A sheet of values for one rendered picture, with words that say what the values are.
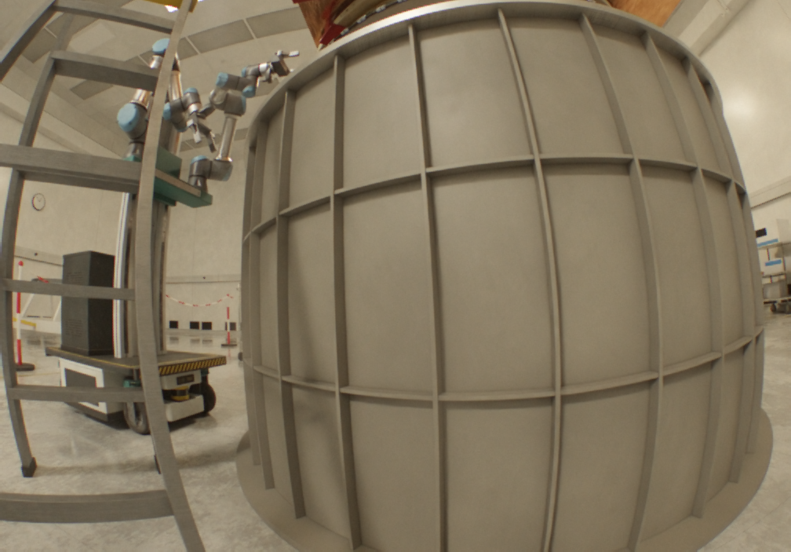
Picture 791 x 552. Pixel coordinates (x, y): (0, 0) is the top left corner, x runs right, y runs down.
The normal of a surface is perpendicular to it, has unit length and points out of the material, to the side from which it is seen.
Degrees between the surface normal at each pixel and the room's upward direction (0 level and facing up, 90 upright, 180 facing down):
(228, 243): 90
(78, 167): 90
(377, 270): 90
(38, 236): 90
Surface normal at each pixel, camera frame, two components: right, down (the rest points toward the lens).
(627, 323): -0.08, -0.16
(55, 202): 1.00, -0.05
